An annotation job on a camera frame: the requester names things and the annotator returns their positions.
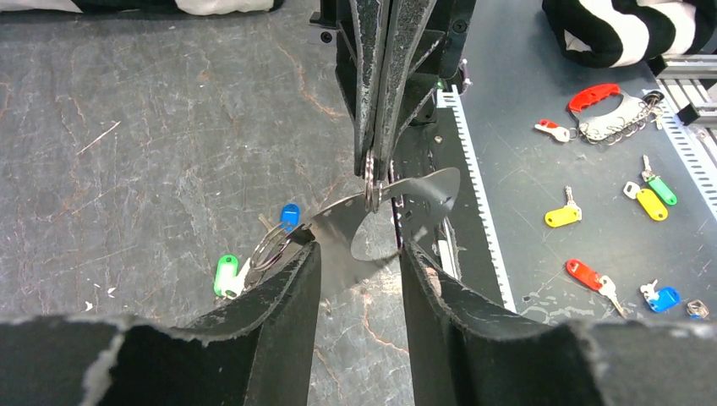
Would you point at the red tagged key far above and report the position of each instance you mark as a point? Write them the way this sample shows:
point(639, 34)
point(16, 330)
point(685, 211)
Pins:
point(557, 132)

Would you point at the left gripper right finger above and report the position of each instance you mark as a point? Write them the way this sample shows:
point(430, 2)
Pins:
point(466, 350)

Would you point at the red tagged key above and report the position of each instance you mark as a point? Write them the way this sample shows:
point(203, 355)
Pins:
point(557, 132)
point(602, 284)

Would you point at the green tagged key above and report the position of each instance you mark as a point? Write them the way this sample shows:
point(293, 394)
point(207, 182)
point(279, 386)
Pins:
point(229, 281)

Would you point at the yellow tagged key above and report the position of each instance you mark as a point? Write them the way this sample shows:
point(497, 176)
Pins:
point(648, 200)
point(568, 214)

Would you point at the yellow tagged key right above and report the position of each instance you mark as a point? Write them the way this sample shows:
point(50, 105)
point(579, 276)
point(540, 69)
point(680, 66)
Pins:
point(648, 200)

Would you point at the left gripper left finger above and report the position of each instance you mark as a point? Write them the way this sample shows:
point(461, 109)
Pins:
point(256, 350)

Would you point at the grey metal key holder plate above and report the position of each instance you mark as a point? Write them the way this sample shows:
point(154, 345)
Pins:
point(335, 227)

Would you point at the white slotted cable duct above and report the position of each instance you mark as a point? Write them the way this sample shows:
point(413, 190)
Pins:
point(452, 99)

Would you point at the blue tagged key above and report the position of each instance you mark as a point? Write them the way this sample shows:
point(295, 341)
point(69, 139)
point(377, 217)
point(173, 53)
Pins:
point(288, 219)

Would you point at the green tagged key outside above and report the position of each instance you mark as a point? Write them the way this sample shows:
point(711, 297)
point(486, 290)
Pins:
point(657, 184)

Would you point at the blue tagged key outside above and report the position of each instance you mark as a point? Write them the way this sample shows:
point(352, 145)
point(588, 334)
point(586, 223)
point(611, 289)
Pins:
point(660, 300)

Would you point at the black white checkered pillow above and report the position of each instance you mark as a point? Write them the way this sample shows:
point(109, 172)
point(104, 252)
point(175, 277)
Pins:
point(614, 34)

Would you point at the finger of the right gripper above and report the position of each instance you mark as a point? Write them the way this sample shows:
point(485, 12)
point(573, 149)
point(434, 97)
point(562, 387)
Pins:
point(358, 29)
point(423, 43)

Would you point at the red handled key holder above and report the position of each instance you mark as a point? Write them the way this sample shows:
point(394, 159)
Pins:
point(606, 114)

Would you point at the red tagged key near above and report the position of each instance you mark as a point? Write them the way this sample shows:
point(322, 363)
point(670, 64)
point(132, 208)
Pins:
point(602, 284)

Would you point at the yellow tagged key left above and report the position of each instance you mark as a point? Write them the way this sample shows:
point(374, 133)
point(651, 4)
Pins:
point(568, 214)

